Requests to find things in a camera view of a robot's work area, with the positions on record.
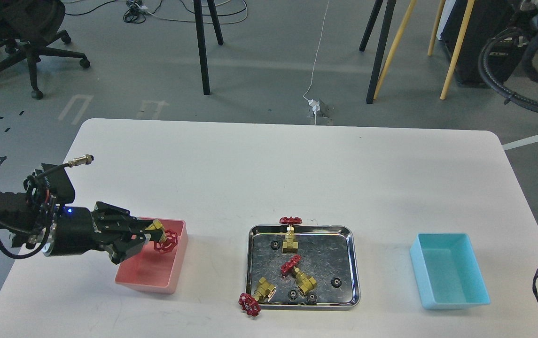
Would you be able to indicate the pink plastic box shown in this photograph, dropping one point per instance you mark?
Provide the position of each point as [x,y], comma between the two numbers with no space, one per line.
[151,271]

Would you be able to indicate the brass valve red handle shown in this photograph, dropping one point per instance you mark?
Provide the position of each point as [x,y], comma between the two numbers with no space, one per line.
[164,240]

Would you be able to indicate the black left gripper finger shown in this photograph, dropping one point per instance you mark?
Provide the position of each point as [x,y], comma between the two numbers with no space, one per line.
[124,248]
[113,218]

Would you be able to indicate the brass valve centre of tray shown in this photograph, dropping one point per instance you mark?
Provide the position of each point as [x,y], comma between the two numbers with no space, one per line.
[305,283]

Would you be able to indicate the brass valve over tray edge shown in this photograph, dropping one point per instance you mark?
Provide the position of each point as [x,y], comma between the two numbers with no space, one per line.
[250,303]

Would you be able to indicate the small black gear bottom left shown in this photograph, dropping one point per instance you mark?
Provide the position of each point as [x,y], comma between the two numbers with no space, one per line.
[292,295]

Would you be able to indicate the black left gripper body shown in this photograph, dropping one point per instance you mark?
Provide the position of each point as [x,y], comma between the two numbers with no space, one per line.
[76,230]

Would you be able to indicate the black tripod left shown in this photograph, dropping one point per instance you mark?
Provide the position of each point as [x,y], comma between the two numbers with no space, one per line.
[201,41]

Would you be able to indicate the brass valve of tray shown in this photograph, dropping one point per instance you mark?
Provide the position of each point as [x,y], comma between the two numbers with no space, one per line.
[305,283]
[290,244]

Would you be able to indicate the small black gear upper left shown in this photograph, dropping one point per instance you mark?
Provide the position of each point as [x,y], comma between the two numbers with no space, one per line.
[275,245]

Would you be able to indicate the blue plastic box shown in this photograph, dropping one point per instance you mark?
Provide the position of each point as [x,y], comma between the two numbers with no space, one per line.
[447,273]

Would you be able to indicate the brass valve top of tray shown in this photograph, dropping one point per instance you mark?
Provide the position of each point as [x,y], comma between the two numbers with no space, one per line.
[290,244]

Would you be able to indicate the black office chair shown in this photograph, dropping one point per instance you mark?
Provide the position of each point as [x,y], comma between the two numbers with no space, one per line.
[27,28]

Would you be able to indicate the small black gear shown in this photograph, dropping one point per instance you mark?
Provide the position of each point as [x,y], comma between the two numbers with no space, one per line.
[311,299]
[275,245]
[336,282]
[292,295]

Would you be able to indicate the black tripod leg right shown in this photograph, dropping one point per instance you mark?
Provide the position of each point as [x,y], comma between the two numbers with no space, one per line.
[384,33]

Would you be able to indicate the shiny metal tray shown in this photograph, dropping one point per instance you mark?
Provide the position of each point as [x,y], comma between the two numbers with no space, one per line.
[327,251]

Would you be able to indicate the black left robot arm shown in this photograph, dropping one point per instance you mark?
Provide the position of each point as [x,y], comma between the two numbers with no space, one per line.
[43,219]

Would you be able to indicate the black cabinet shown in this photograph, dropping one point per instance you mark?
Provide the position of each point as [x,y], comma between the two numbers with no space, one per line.
[466,29]

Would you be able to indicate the small black gear bottom right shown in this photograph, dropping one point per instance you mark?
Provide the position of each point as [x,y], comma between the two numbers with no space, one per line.
[311,299]

